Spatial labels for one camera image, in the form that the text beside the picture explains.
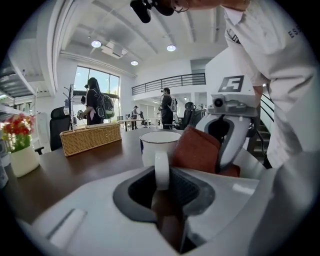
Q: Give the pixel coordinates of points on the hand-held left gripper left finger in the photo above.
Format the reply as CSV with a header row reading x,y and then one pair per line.
x,y
87,220

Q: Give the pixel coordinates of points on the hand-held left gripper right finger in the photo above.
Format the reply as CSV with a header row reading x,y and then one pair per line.
x,y
225,205

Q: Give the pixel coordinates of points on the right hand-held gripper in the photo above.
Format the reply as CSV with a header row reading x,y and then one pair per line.
x,y
232,105

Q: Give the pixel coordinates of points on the reddish brown cloth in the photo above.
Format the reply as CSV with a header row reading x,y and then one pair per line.
x,y
195,150

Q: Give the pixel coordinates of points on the white mug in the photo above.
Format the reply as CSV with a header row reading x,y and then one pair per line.
x,y
155,147

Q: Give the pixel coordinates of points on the person's right forearm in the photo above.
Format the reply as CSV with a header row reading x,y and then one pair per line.
x,y
257,93

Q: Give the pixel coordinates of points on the dark staircase with railing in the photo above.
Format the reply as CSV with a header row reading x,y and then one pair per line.
x,y
257,150

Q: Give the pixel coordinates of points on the black balcony railing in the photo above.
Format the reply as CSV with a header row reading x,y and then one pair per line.
x,y
170,79

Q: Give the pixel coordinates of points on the wicker organizer basket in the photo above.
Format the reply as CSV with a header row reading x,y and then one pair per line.
x,y
90,140

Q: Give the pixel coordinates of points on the white pot of artificial flowers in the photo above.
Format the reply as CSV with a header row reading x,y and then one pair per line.
x,y
23,162

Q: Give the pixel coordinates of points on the oval wooden table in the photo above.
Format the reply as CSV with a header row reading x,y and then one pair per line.
x,y
135,121

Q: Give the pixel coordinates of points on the person's white shirt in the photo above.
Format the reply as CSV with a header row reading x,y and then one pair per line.
x,y
275,62

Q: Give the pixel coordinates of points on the round ceiling light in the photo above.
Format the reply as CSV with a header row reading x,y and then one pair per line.
x,y
96,43
134,63
171,47

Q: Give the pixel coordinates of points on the black high-back office chair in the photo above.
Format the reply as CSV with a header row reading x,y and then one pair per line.
x,y
60,125

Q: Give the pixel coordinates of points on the black coat rack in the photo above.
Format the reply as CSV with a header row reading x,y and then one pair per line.
x,y
70,100

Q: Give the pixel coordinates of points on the person's head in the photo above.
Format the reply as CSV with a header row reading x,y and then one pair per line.
x,y
212,3

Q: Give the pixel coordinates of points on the person's eyeglasses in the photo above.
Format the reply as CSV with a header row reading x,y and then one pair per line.
x,y
181,8

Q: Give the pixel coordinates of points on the white ceiling air conditioner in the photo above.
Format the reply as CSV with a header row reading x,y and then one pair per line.
x,y
115,51

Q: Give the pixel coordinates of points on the glass entrance doors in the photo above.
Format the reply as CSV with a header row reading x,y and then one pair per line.
x,y
82,77

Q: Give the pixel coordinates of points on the white shelving unit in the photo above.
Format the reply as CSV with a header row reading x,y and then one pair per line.
x,y
15,87

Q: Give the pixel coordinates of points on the person's black head camera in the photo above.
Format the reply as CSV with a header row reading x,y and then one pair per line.
x,y
141,11

